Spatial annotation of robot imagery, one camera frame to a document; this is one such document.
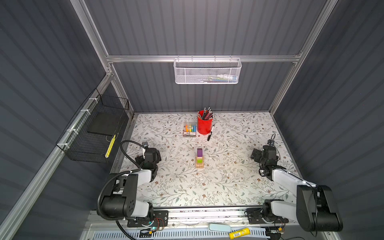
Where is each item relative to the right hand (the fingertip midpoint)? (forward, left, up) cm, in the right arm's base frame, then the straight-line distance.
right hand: (265, 153), depth 91 cm
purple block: (-3, +40, +8) cm, 41 cm away
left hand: (0, +74, 0) cm, 74 cm away
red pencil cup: (+18, +36, +9) cm, 42 cm away
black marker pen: (+16, +33, -5) cm, 37 cm away
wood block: (-7, +40, -2) cm, 41 cm away
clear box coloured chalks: (+22, +47, -3) cm, 52 cm away
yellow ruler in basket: (-9, +82, +24) cm, 86 cm away
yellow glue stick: (-40, +22, -3) cm, 46 cm away
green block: (-6, +40, +2) cm, 41 cm away
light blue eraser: (-38, +31, -3) cm, 49 cm away
